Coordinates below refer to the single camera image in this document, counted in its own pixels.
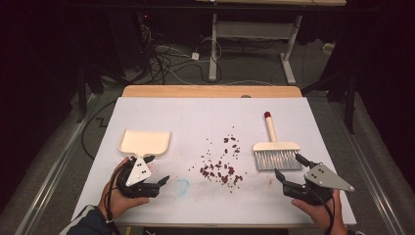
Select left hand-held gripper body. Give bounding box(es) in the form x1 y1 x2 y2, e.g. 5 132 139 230
115 156 161 199

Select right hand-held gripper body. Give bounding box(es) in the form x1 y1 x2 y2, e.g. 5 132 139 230
283 162 355 207

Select cream dustpan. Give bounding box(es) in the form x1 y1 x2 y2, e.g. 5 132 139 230
117 128 172 165

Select cream brush with red tip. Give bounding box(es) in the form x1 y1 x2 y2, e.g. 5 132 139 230
253 111 303 171

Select red beans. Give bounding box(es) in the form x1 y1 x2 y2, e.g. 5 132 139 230
190 125 245 194

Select person's right hand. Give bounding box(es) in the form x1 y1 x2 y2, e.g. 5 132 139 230
291 189 347 235

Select person's left hand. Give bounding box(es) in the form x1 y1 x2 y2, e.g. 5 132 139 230
98 157 151 219

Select white table mat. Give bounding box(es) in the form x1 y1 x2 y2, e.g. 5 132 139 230
70 96 357 226

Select black metal stand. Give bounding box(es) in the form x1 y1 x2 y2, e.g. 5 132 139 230
76 65 106 123
301 70 358 135

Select wooden table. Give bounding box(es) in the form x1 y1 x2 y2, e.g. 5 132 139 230
77 84 357 229

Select right hand-held gripper cable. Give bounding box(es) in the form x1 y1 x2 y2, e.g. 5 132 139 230
307 189 337 235

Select hand-held gripper cable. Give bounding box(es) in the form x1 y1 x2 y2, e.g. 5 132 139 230
103 160 131 235
307 189 337 235

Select left hand-held gripper cable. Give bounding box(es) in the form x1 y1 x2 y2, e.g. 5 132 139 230
103 160 131 235

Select metal floor rail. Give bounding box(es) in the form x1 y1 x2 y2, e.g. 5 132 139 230
14 94 96 235
329 101 405 235

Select black floor cable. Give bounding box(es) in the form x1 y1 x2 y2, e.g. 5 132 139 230
80 99 117 161

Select white floor cable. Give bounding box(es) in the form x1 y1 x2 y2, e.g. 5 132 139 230
162 65 277 87

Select tangle of black cables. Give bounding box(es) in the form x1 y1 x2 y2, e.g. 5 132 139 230
140 23 223 85

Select white metal frame desk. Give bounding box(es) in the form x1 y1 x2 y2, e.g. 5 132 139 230
195 0 347 85

